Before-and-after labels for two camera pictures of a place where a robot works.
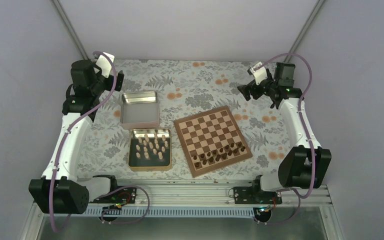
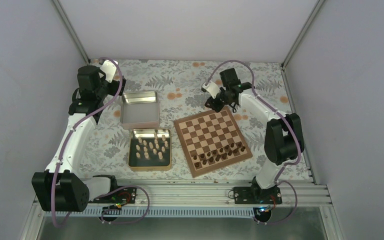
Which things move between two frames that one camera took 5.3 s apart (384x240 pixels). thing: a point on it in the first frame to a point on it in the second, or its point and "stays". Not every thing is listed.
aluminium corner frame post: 58,5 stays
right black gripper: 246,92 to 217,108
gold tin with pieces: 150,149 stays
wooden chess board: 211,140 stays
